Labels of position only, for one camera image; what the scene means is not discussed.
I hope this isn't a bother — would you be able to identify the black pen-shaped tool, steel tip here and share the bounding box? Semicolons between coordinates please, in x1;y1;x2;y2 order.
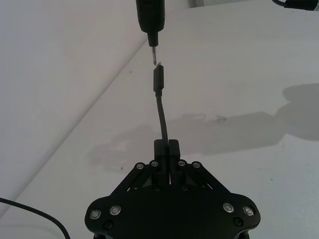
135;0;167;65

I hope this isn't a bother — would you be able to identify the white table cloth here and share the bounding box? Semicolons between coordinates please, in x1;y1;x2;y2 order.
0;0;319;239

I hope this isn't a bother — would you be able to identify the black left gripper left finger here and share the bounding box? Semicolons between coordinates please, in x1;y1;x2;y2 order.
111;139;168;198

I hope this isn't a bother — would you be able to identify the dark cable with grey connector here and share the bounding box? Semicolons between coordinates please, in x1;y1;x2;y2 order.
271;0;319;12

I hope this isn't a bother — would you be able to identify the thin black cable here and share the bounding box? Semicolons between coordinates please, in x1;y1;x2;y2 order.
0;197;72;239

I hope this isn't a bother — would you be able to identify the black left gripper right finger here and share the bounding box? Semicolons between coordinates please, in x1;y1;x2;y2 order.
169;139;227;197

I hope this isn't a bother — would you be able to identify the black cable with plug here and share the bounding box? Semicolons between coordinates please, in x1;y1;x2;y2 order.
152;61;170;146

